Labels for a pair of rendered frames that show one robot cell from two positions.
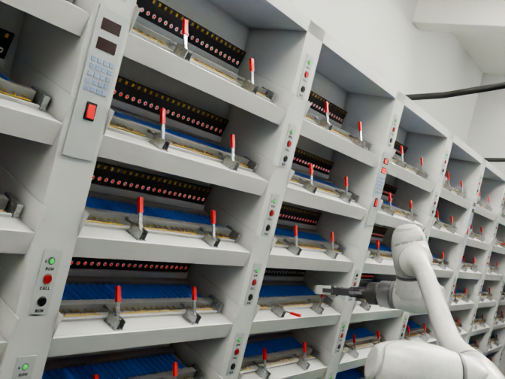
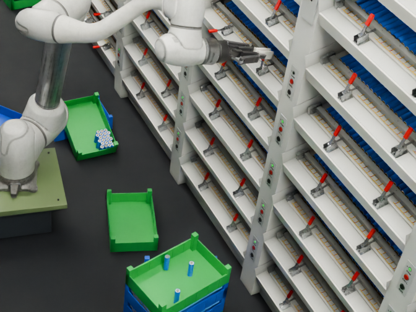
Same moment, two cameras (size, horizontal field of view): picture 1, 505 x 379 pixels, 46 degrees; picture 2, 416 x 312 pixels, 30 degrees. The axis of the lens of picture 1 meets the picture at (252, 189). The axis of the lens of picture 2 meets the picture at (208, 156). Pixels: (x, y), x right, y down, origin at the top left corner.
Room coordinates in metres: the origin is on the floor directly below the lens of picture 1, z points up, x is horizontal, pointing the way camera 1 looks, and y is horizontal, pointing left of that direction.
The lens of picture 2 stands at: (2.85, -2.49, 2.49)
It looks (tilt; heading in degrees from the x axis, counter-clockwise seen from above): 41 degrees down; 113
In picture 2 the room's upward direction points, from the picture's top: 9 degrees clockwise
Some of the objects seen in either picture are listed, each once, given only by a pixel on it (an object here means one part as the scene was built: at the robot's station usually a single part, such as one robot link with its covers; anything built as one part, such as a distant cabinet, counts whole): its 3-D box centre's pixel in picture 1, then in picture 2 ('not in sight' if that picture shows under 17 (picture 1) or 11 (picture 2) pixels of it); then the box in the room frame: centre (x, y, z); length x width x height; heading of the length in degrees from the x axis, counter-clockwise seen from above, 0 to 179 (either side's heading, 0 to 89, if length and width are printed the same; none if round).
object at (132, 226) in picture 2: not in sight; (131, 219); (1.68, -0.44, 0.04); 0.30 x 0.20 x 0.08; 127
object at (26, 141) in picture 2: not in sight; (16, 145); (1.25, -0.65, 0.39); 0.18 x 0.16 x 0.22; 94
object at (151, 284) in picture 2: not in sight; (178, 275); (2.14, -0.90, 0.44); 0.30 x 0.20 x 0.08; 68
